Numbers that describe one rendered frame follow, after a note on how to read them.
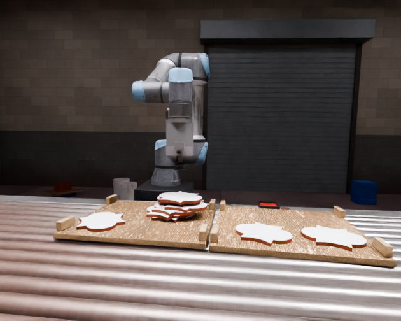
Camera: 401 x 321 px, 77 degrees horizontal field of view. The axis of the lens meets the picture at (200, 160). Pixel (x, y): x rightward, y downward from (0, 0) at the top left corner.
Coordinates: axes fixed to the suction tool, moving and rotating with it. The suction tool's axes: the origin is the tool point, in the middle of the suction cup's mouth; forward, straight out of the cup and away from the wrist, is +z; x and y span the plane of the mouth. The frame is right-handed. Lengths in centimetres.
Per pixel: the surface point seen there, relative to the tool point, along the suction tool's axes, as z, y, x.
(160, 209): 12.0, -5.6, -5.3
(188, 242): 15.3, 3.9, -21.9
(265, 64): -159, 139, 458
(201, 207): 11.0, 7.1, -5.5
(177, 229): 15.1, 0.3, -13.4
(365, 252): 15, 45, -26
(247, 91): -103, 105, 459
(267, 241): 14.1, 22.9, -23.1
